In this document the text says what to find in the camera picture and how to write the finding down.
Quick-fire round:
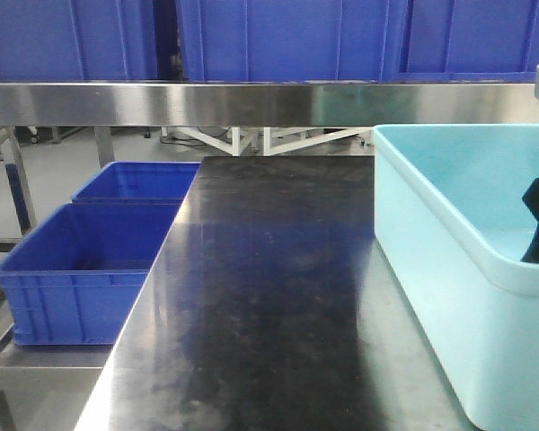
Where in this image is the stainless steel shelf frame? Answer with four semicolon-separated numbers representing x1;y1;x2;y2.
0;79;539;243

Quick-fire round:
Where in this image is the far blue bin below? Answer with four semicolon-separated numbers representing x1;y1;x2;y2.
72;162;200;205

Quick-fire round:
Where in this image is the blue bin below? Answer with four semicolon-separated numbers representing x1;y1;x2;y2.
0;204;179;346
72;162;200;205

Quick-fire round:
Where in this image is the large blue crate on shelf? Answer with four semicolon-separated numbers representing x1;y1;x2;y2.
176;0;405;82

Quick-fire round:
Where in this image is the near blue bin below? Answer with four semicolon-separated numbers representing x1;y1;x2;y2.
0;204;179;346

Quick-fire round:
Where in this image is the light blue plastic tub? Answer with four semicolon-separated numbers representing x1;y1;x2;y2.
373;124;539;430

